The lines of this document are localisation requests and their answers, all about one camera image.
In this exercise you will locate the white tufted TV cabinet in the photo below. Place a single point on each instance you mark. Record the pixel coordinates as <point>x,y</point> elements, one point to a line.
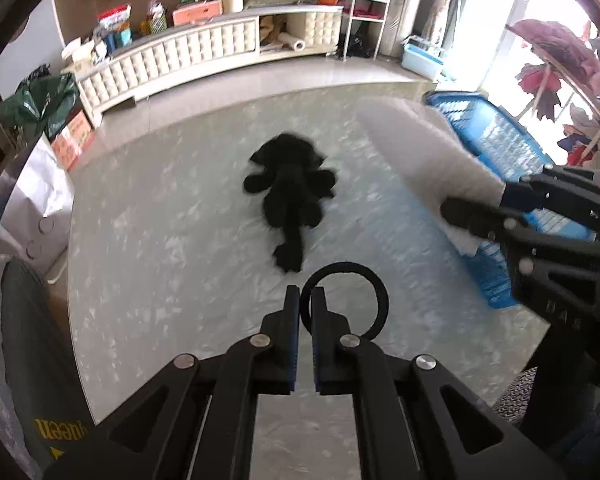
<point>194,51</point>

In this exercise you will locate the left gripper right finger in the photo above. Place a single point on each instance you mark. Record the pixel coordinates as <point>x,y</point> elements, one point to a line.
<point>330,360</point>

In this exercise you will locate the paper towel roll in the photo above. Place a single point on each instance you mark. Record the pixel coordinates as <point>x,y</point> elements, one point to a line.
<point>296,44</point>

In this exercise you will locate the green plastic bag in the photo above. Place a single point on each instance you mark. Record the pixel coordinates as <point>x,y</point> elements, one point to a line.
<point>41,106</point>

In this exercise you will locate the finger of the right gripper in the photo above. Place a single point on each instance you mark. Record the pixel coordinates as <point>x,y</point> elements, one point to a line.
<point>523,196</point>
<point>483,221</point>

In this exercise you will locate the white cloth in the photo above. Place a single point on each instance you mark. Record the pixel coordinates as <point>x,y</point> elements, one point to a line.
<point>419,144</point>

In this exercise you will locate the blue plastic laundry basket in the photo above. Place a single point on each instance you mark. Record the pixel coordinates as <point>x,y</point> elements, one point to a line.
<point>502,144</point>

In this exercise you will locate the light blue storage bin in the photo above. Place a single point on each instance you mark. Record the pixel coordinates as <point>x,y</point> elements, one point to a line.
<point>421,58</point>

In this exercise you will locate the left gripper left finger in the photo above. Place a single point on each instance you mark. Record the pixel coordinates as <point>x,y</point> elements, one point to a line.
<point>277,363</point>

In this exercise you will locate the black plush toy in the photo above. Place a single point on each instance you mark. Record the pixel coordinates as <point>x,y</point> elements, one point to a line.
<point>294,181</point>

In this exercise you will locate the pink storage box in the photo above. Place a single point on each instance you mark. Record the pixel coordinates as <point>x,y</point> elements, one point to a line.
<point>196,12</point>

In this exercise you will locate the clothes drying rack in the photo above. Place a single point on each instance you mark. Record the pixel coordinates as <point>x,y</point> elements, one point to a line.
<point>563,85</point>

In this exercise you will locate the red white cardboard box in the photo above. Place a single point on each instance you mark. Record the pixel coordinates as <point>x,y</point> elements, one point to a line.
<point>73,140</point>

